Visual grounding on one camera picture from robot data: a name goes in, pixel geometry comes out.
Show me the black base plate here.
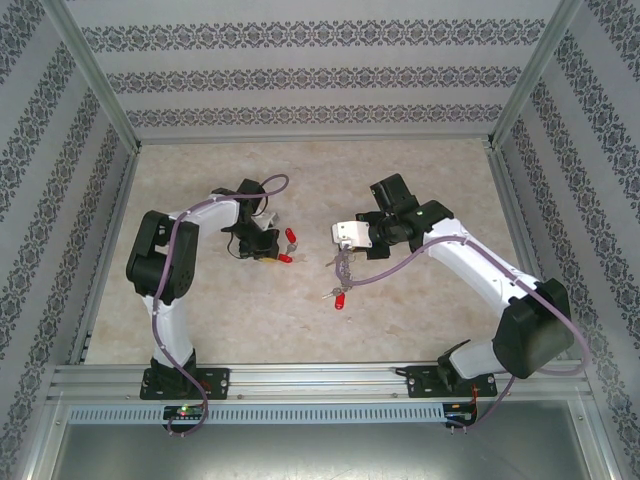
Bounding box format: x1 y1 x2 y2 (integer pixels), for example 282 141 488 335
404 364 499 400
138 367 232 401

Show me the grey metal sheet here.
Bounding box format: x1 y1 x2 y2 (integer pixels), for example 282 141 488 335
47 422 609 480

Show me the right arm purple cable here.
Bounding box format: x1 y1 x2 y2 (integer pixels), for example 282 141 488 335
333 234 590 434

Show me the aluminium mounting rail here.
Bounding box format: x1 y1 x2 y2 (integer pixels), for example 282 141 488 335
47 362 587 401

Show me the left small circuit board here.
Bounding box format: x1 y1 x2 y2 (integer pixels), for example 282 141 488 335
163 404 207 421

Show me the aluminium back rail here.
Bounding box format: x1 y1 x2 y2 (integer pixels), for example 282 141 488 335
135 133 494 147

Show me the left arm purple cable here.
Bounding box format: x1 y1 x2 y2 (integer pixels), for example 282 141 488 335
152 173 291 439

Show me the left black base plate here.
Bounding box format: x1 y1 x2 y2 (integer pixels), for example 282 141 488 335
138 367 232 401

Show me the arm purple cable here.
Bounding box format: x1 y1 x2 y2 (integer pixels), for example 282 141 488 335
333 234 590 434
152 173 291 439

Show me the small circuit board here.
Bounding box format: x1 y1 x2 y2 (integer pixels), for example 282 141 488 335
444 402 479 426
163 404 207 421

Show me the aluminium side rail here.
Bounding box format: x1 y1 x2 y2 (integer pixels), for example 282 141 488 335
487 147 569 361
67 149 141 366

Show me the slotted grey cable duct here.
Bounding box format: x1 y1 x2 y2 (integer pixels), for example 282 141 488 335
67 403 447 425

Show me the aluminium frame post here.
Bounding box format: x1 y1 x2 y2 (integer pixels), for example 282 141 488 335
38 0 143 152
485 0 585 150

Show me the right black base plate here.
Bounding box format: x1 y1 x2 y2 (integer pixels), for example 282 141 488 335
404 364 499 400

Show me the right small circuit board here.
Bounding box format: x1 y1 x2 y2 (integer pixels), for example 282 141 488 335
444 402 479 426

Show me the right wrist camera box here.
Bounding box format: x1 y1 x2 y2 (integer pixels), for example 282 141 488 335
331 219 372 250

